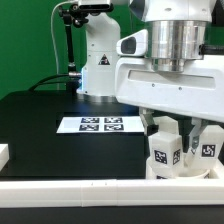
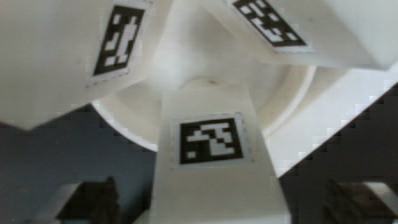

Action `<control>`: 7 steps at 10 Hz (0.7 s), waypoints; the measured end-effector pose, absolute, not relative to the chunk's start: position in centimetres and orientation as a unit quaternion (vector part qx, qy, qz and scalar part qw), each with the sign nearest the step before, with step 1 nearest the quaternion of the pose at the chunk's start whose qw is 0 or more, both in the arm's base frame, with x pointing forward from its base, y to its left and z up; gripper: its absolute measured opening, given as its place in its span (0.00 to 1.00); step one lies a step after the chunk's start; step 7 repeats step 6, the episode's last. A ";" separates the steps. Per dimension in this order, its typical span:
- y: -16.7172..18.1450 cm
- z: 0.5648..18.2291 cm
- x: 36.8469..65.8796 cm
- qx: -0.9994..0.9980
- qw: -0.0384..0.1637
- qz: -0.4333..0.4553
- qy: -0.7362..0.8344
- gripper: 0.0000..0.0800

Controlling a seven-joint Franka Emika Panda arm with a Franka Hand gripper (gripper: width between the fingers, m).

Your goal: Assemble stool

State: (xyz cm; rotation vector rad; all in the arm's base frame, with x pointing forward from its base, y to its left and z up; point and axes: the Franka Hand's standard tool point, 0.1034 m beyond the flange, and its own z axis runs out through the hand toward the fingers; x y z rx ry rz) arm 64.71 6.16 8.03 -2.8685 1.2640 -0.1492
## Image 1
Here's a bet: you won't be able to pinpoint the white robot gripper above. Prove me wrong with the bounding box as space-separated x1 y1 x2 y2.
115 55 224 152

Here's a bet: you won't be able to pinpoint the white round stool seat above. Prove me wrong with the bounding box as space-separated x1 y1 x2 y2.
145 158 210 180

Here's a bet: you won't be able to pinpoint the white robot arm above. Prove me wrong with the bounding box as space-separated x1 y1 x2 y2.
75 0 224 152

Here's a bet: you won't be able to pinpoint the white U-shaped fence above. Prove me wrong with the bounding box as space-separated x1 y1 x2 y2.
0 141 224 209

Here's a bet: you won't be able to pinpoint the white marker paper sheet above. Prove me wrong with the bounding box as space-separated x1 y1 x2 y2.
57 116 144 134

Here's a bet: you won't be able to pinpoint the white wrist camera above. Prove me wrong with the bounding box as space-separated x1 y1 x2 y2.
116 29 148 57

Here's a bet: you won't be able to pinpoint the black cables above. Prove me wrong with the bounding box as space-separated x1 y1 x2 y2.
28 73 83 92

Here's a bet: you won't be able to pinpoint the white overhead camera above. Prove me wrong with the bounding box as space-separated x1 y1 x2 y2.
78 0 113 12

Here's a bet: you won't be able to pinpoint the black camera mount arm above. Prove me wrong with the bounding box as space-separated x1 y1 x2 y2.
58 3 91 79

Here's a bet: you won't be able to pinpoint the white cable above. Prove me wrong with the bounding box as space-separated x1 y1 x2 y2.
50 0 78 91

